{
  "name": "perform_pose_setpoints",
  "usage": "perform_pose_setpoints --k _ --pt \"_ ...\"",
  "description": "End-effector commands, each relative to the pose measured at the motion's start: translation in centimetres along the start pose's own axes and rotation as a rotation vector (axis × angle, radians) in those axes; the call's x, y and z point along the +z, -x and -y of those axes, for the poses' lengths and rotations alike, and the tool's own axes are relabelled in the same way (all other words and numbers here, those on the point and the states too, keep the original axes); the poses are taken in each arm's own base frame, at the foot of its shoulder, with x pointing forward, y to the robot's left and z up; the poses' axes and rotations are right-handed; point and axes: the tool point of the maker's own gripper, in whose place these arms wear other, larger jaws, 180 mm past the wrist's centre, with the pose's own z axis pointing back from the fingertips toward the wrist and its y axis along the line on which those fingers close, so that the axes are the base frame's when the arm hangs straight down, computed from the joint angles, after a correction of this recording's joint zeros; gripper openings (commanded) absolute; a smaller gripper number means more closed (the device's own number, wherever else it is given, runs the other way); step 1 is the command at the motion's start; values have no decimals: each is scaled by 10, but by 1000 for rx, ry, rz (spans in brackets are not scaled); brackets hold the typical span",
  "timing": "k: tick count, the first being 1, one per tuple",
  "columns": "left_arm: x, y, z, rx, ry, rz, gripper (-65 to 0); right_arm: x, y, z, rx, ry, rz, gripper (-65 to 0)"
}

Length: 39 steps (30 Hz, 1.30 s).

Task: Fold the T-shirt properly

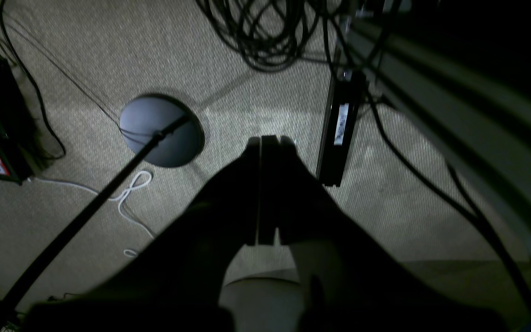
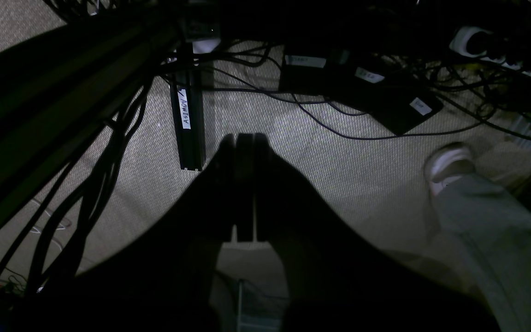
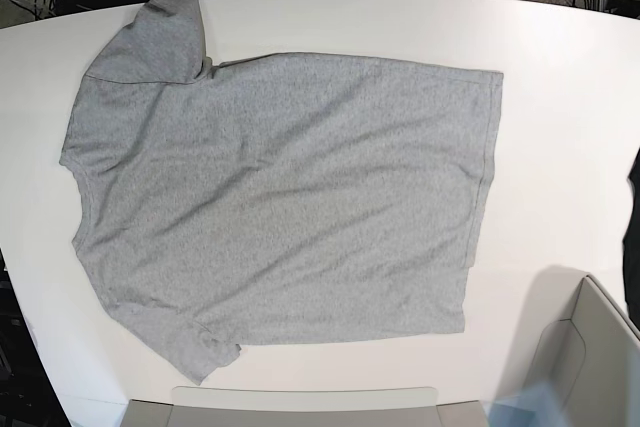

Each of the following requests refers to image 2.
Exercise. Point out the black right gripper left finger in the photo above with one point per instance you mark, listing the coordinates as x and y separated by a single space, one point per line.
162 281

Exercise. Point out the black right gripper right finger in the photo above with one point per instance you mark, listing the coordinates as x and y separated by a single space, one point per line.
338 281

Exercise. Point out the white sneaker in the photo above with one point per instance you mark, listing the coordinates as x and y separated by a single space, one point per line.
447 165

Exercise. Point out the grey trouser leg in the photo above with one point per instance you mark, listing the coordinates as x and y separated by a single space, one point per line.
491 231

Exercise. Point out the black aluminium profile with label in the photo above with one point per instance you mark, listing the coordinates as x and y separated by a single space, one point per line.
187 107

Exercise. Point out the black power adapter bricks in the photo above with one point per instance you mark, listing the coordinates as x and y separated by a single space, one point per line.
393 97

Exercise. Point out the white power strip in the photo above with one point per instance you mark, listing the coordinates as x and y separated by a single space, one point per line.
473 42

